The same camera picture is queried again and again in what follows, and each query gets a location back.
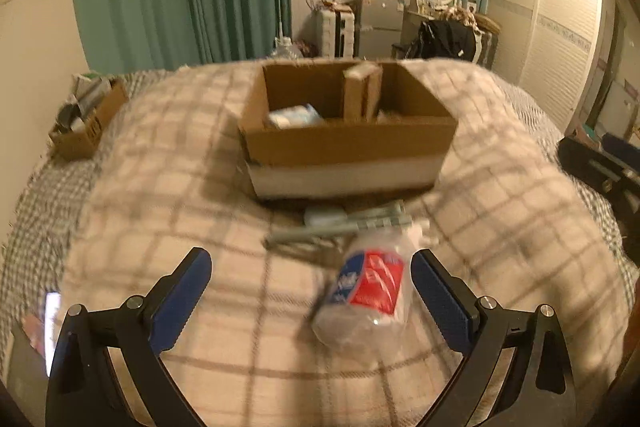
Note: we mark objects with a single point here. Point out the upright brown carton in box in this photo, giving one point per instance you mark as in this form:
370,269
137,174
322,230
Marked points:
362,92

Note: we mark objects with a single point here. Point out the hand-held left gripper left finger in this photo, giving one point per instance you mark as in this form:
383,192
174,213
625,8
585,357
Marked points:
182,294

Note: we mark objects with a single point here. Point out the clear plastic bottle red label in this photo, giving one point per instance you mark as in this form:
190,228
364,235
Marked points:
370,289

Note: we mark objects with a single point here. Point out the grey cabinet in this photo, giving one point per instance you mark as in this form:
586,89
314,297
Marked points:
380,27

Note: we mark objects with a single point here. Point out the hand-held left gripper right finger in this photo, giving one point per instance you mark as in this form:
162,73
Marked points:
445,294

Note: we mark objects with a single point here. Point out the plaid blanket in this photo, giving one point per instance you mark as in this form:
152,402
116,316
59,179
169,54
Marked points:
320,227

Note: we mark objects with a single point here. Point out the light blue packet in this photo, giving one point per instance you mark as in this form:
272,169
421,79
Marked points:
295,117

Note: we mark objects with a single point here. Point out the grey-green toothbrush pack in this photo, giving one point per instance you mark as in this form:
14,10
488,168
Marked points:
340,227

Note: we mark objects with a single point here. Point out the white flat packet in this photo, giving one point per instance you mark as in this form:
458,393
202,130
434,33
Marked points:
325,216

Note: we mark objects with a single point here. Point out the small cardboard box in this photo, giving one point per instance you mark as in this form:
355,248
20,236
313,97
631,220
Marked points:
87,119

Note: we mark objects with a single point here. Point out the checkered bed sheet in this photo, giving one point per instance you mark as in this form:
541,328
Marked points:
35,227

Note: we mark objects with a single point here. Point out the black jacket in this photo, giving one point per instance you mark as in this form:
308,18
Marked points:
447,39

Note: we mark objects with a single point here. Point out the large cardboard box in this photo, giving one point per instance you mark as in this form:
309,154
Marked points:
345,132

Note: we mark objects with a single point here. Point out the white suitcase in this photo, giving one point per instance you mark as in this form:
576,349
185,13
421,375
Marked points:
336,34

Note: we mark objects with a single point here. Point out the white wardrobe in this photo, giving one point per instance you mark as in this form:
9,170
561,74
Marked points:
550,22

